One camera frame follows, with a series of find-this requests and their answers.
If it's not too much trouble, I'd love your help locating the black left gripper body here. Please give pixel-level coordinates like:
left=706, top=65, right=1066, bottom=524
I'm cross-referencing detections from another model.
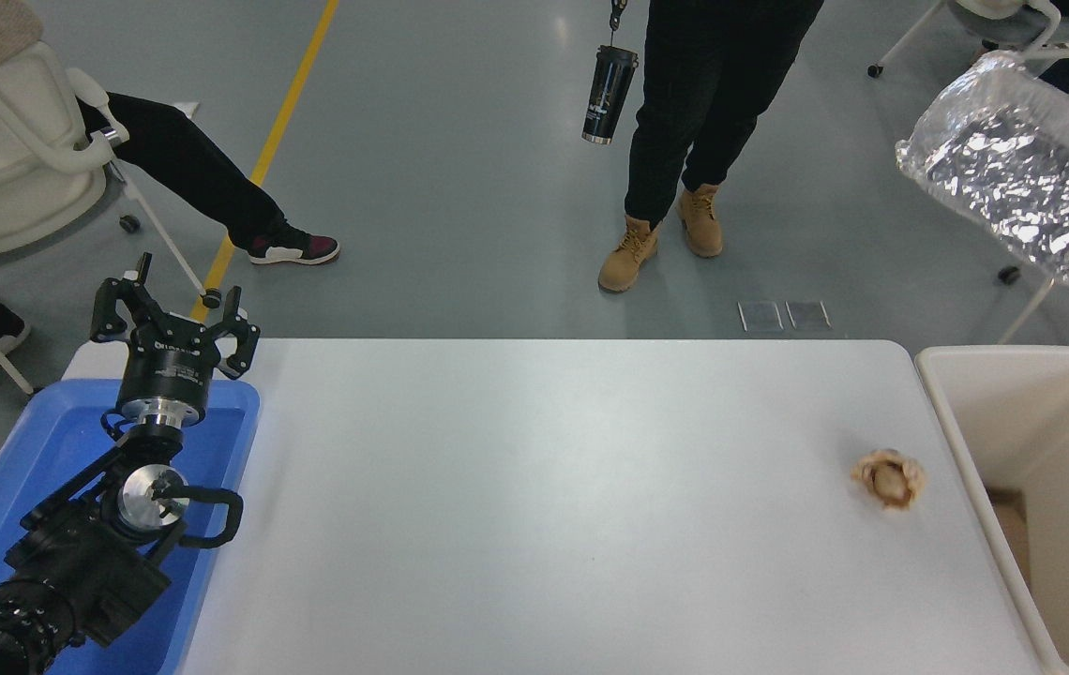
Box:
left=118, top=314, right=230, bottom=408

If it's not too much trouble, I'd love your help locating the foil plate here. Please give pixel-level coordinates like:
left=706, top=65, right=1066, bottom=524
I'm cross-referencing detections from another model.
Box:
left=896, top=52, right=1069, bottom=287

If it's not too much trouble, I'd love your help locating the blue plastic tray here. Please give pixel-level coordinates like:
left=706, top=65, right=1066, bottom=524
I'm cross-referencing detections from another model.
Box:
left=0, top=378, right=262, bottom=675

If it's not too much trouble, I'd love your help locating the seated person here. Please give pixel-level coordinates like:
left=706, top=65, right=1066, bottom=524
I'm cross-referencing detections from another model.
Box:
left=0, top=0, right=341, bottom=404

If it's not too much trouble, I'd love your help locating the white office chair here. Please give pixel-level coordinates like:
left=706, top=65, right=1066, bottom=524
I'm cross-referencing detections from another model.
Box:
left=0, top=42, right=222, bottom=310

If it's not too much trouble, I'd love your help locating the standing person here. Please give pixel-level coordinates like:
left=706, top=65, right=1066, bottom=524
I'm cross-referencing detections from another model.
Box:
left=598, top=0, right=824, bottom=294

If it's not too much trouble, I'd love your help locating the crumpled tan paper ball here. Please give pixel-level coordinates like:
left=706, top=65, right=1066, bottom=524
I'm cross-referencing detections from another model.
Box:
left=851, top=448, right=926, bottom=512

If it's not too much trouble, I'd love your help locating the white grey wheeled chair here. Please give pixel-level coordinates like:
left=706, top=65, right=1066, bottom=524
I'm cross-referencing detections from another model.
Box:
left=999, top=265, right=1069, bottom=348
left=867, top=0, right=1069, bottom=95

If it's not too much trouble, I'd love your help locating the brown cardboard piece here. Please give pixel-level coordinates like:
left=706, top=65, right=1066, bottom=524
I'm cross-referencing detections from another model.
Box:
left=989, top=487, right=1032, bottom=587

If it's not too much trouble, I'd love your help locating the large pale bin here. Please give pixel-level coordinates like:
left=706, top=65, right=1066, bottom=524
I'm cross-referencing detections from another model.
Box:
left=914, top=345, right=1069, bottom=675

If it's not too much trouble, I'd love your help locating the black tumbler with strap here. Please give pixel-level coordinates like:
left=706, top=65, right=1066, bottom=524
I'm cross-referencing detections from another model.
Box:
left=581, top=0, right=640, bottom=146

